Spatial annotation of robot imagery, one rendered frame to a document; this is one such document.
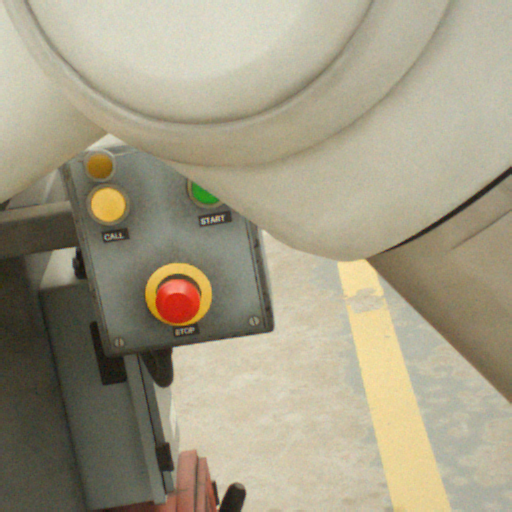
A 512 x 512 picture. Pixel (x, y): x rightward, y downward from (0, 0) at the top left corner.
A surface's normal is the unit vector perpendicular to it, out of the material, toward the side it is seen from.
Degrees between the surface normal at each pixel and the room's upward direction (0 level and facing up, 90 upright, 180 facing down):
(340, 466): 0
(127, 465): 90
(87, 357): 90
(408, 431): 0
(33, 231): 90
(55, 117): 119
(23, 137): 113
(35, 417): 90
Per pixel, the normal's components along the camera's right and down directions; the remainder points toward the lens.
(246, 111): 0.02, 0.85
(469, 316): -0.56, 0.67
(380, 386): -0.18, -0.92
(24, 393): -0.04, 0.35
